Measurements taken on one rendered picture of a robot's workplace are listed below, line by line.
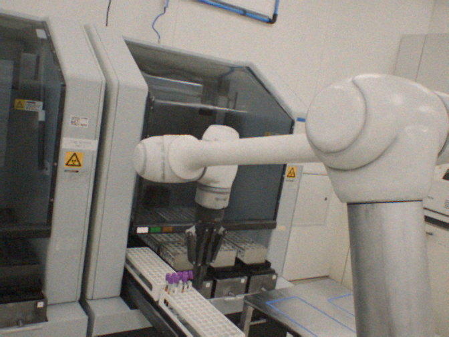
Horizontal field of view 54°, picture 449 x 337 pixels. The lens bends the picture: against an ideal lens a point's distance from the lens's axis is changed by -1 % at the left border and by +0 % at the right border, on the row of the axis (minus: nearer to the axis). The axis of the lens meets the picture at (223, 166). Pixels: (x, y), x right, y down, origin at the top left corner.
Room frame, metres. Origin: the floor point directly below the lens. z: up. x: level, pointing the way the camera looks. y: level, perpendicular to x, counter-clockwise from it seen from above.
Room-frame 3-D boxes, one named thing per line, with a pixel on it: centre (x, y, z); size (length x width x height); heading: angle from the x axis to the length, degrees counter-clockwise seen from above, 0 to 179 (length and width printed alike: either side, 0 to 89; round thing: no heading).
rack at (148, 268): (1.39, 0.18, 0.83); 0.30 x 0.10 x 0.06; 35
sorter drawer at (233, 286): (1.78, 0.08, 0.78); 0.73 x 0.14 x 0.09; 35
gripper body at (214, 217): (1.15, 0.02, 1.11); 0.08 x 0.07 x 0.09; 125
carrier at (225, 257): (1.59, -0.05, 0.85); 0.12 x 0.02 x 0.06; 124
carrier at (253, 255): (1.68, -0.18, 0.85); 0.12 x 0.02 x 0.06; 124
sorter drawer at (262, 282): (1.87, -0.04, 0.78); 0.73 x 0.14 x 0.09; 35
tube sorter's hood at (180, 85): (1.74, 0.15, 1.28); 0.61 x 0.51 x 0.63; 125
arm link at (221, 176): (1.14, 0.03, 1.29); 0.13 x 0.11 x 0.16; 130
